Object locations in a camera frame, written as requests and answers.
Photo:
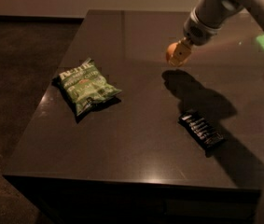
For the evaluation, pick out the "green kettle chips bag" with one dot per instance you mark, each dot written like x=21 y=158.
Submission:
x=85 y=87

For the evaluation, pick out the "orange fruit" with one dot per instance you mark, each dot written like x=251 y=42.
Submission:
x=172 y=55

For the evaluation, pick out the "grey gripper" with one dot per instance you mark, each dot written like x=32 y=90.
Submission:
x=198 y=32

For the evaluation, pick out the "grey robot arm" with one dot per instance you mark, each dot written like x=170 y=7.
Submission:
x=205 y=21

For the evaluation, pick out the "dark table cabinet base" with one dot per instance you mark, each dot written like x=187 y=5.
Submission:
x=69 y=201

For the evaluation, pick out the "black rxbar chocolate bar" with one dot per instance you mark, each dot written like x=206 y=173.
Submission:
x=201 y=130

